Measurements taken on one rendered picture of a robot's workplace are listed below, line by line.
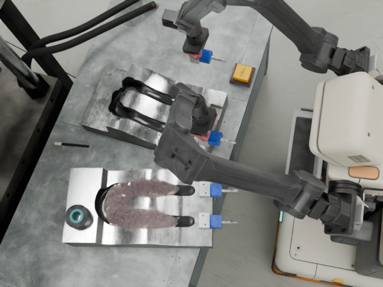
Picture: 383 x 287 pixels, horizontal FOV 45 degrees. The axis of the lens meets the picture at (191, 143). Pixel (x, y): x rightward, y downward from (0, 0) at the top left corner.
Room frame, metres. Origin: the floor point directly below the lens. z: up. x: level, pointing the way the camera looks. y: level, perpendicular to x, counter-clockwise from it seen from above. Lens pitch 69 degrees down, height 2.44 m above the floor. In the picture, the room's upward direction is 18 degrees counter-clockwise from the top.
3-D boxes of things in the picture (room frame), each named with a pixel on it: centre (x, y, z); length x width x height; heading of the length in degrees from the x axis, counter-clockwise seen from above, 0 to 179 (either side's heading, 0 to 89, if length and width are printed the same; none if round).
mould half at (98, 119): (0.77, 0.10, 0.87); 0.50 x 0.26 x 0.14; 54
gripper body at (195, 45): (0.89, -0.13, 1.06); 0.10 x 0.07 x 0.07; 144
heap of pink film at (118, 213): (0.43, 0.23, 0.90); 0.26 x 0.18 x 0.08; 71
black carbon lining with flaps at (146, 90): (0.75, 0.09, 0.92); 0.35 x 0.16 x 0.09; 54
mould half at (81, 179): (0.43, 0.24, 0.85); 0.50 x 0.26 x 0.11; 71
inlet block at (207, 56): (0.87, -0.16, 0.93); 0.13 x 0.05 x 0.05; 54
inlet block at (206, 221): (0.30, -0.01, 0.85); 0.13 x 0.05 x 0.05; 71
